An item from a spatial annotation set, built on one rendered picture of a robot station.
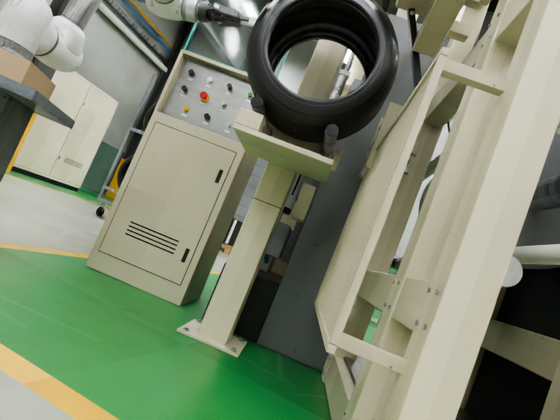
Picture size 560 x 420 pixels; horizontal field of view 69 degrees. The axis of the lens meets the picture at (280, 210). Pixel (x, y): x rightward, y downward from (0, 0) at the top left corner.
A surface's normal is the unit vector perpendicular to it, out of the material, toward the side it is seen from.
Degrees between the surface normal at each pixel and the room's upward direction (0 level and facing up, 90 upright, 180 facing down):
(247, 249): 90
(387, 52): 87
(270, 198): 90
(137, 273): 90
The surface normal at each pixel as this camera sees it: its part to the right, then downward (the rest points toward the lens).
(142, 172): -0.05, -0.12
